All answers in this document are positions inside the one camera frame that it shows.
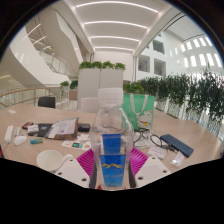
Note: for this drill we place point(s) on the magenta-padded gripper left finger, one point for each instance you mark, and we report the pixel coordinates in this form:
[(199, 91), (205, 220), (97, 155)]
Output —
[(71, 171)]

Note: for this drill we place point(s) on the white plastic packet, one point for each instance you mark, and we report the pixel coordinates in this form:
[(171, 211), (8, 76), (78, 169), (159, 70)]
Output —
[(157, 152)]

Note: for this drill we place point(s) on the long green plant hedge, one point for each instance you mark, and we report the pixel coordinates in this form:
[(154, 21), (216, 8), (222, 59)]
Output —
[(200, 93)]

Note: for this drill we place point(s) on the small black power bank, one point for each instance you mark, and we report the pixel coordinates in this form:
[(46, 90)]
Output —
[(84, 127)]

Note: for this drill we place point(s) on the green plants atop cabinet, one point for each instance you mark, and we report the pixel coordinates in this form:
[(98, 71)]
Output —
[(100, 65)]

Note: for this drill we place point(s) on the white paper slip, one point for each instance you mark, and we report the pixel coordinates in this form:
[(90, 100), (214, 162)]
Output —
[(11, 111)]

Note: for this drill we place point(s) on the black office chair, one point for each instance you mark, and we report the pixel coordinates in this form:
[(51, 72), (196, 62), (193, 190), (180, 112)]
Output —
[(46, 102)]

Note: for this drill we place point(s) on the white sticker sheet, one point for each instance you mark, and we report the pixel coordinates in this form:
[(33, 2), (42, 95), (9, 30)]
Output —
[(78, 143)]

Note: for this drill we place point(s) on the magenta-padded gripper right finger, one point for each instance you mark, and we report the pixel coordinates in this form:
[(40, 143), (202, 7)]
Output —
[(151, 170)]

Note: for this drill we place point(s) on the black tablet case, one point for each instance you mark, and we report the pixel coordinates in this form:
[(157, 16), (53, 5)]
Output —
[(45, 127)]

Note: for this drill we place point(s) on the clear blue-labelled water bottle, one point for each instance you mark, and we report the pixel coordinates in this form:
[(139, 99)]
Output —
[(111, 166)]

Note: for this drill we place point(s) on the brown folder with papers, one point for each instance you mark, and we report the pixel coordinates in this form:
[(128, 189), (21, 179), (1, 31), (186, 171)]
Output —
[(63, 128)]

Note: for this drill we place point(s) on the narrow white packet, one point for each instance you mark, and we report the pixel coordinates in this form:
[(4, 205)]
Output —
[(177, 159)]

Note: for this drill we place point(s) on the small white box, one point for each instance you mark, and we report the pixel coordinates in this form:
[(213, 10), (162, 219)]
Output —
[(33, 129)]

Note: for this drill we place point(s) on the brown planter with green plants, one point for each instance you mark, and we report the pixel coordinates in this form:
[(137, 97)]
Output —
[(73, 86)]

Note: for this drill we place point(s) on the white computer mouse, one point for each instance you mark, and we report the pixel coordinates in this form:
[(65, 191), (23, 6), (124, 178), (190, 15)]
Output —
[(20, 140)]

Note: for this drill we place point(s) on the low planter with plants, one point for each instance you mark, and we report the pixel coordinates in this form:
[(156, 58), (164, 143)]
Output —
[(133, 88)]

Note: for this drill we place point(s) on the dark blue notebook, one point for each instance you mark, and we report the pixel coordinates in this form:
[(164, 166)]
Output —
[(176, 145)]

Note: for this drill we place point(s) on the white power strip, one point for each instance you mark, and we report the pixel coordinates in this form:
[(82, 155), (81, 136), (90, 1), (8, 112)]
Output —
[(9, 134)]

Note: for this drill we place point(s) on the green tote bag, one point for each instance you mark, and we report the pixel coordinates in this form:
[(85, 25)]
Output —
[(143, 110)]

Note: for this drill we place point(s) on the small teal pack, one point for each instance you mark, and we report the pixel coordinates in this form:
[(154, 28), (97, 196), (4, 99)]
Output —
[(36, 140)]

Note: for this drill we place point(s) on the small white charger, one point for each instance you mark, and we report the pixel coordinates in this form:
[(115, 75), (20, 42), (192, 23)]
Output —
[(18, 131)]

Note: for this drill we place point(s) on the tall white cabinet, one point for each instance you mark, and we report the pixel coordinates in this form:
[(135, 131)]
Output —
[(100, 81)]

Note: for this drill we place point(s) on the white ceramic mug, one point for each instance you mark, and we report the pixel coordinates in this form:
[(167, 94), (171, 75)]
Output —
[(50, 160)]

